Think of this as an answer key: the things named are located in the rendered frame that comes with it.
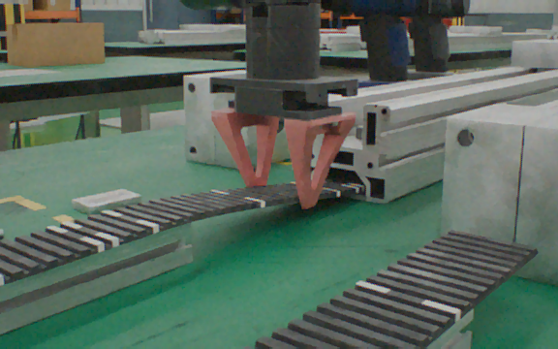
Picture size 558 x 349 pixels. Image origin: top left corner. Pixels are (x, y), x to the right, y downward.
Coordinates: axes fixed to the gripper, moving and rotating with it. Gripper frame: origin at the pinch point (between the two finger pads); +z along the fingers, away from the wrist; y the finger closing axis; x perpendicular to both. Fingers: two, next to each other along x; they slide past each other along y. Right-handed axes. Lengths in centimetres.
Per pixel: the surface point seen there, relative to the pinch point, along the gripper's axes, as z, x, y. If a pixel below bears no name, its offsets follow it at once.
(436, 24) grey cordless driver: -13, -65, 18
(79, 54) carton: -3, -102, 177
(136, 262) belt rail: 1.0, 16.0, -1.3
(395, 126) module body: -4.4, -10.9, -4.1
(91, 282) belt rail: 1.0, 19.7, -1.9
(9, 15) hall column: -22, -261, 514
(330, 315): -1.1, 18.3, -17.2
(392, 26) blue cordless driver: -13.0, -44.7, 15.2
